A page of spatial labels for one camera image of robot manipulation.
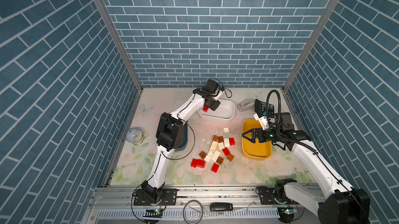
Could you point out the brown lego plate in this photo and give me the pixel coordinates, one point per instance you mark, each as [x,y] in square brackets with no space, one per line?
[203,155]

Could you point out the black desk calculator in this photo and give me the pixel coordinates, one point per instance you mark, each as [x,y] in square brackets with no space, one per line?
[262,109]

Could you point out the red lego brick front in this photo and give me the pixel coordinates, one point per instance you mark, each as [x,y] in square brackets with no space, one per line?
[215,168]

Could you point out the red lego brick pair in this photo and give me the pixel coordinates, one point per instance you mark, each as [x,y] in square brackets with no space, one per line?
[198,163]

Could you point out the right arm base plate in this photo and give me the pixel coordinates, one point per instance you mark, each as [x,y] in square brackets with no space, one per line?
[266,195]

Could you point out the white rounded lego brick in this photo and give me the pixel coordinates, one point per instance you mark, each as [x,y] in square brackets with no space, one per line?
[226,142]

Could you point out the small round alarm clock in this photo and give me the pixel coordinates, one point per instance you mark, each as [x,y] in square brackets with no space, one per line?
[134,136]

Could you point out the yellow plastic bin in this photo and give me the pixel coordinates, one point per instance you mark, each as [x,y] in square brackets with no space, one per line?
[257,151]

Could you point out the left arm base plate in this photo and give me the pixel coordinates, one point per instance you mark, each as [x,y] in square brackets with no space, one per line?
[167,197]

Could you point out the cream lego plate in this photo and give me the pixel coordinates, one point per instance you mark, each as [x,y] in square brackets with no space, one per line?
[209,156]

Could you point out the black remote on rail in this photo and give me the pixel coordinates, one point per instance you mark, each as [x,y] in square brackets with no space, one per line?
[221,206]

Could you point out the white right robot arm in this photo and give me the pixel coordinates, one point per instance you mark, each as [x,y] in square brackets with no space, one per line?
[338,202]

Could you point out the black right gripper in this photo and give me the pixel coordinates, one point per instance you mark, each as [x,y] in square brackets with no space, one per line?
[253,138]

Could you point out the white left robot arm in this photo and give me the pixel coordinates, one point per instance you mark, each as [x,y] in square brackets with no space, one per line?
[171,131]

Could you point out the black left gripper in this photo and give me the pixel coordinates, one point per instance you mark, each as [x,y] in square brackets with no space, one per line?
[213,106]

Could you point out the grey tape dispenser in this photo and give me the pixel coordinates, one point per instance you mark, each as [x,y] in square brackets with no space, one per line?
[245,105]

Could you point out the white plastic bin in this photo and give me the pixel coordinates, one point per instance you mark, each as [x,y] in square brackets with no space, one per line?
[224,113]

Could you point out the brown lego brick low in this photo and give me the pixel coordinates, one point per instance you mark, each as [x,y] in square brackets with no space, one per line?
[219,160]

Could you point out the cream long lego brick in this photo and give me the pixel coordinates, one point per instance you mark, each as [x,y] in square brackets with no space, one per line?
[214,146]

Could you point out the dark teal plastic bin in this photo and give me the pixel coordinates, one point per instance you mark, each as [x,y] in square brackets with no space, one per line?
[184,141]

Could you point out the brown lego brick right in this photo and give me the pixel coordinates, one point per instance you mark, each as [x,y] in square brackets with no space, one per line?
[230,157]

